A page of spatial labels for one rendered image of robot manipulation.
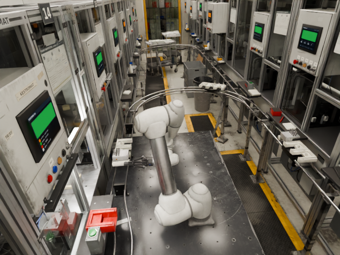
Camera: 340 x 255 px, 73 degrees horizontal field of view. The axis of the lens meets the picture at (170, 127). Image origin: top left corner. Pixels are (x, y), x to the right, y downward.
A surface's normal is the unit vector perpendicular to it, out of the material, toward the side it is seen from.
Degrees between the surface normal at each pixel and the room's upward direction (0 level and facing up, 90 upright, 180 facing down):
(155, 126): 72
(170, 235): 0
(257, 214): 0
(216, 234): 0
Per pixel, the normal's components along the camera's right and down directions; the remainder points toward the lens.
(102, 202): -0.04, -0.86
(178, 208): 0.36, 0.00
